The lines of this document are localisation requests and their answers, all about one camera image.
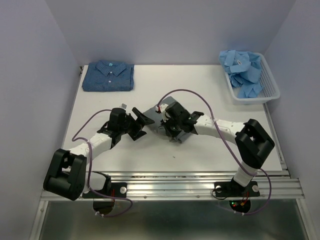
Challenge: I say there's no grey long sleeve shirt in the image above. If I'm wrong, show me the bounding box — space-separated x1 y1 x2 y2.
143 106 192 144

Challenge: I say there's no crumpled light blue shirt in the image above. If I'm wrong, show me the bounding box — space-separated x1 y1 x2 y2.
218 50 263 99

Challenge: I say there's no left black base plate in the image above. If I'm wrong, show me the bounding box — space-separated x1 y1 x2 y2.
82 181 127 199

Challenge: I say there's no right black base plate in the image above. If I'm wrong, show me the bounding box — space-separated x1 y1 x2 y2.
213 180 260 198

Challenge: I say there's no white plastic basket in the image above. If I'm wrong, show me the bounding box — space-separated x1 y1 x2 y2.
225 52 280 105

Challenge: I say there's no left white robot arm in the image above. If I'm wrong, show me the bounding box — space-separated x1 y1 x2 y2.
43 107 155 201

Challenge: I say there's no folded dark blue checked shirt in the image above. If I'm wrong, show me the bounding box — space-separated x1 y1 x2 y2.
82 60 135 93

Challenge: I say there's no aluminium mounting rail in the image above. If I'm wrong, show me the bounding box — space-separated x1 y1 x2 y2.
39 170 306 201

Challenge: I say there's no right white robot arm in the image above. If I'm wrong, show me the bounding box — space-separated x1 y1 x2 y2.
155 101 275 195

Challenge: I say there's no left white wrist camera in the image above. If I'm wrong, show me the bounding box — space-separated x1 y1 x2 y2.
120 103 127 110

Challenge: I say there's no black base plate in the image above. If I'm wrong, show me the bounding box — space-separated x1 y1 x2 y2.
213 180 260 198
82 181 127 199

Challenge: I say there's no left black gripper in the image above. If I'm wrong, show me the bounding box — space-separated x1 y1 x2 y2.
119 107 154 141

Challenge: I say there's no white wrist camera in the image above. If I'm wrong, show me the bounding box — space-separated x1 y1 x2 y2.
155 103 171 122
120 103 127 110

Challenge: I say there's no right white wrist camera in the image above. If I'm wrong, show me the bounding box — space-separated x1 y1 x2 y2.
155 103 171 122

